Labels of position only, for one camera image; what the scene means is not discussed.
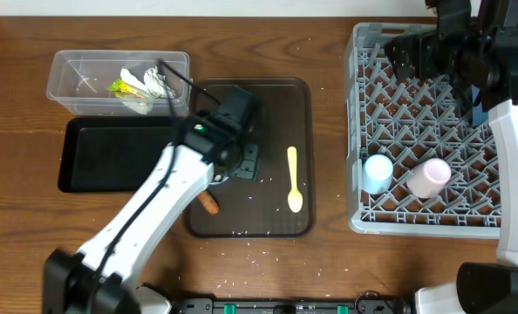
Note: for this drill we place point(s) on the orange carrot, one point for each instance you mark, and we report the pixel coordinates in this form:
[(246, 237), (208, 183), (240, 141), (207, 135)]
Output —
[(208, 202)]

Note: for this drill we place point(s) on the light blue cup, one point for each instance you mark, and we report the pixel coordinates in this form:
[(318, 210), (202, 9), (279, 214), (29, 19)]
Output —
[(377, 174)]

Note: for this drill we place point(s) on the yellow green snack wrapper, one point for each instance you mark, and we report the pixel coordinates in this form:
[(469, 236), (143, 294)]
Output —
[(122, 90)]

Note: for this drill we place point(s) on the grey dishwasher rack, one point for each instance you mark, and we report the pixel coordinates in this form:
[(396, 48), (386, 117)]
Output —
[(409, 122)]

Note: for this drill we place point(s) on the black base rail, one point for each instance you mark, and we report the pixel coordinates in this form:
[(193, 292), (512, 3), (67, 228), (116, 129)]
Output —
[(285, 306)]

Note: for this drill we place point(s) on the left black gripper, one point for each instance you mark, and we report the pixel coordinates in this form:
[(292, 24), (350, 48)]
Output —
[(252, 171)]

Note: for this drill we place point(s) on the clear plastic waste bin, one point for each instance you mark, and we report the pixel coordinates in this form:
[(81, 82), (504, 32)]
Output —
[(79, 79)]

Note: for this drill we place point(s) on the white pink cup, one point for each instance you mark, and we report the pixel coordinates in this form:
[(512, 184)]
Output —
[(429, 178)]

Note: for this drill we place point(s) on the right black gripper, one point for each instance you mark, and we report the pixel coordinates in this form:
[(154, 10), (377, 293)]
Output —
[(425, 44)]

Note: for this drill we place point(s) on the yellow plastic spoon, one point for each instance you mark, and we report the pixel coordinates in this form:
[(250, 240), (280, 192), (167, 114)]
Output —
[(295, 198)]

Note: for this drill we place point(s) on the black rectangular tray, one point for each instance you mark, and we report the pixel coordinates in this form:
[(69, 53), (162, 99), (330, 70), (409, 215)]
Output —
[(107, 154)]

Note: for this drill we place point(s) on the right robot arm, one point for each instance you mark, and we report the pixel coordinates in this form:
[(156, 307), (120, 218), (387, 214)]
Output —
[(478, 48)]

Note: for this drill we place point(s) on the dark blue plate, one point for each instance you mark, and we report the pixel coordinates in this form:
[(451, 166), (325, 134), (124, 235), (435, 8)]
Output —
[(479, 116)]

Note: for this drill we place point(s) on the white tissue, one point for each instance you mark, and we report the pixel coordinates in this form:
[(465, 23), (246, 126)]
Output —
[(153, 83)]

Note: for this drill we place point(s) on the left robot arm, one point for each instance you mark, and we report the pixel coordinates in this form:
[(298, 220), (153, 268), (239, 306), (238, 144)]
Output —
[(103, 275)]

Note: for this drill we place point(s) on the light blue bowl with rice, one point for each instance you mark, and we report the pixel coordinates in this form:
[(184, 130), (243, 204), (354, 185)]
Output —
[(219, 179)]

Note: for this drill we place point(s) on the brown serving tray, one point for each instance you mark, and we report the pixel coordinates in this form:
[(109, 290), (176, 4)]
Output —
[(259, 208)]

